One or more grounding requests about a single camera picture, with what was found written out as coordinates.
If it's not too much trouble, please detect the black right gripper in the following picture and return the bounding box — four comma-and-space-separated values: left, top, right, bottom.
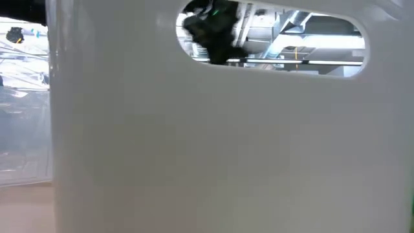
182, 0, 250, 65

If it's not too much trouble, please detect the white plastic basket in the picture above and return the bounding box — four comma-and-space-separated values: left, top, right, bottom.
45, 0, 414, 233

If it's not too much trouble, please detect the clear plastic basket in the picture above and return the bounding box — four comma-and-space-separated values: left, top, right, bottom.
0, 30, 53, 188

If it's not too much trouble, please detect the ceiling light strip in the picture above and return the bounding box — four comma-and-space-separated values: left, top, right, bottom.
245, 58, 303, 65
307, 60, 364, 66

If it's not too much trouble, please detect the silver ventilation duct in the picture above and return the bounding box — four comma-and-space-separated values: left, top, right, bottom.
258, 9, 313, 62

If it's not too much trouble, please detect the black ceiling cable reel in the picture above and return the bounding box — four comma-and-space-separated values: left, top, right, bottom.
5, 27, 25, 45

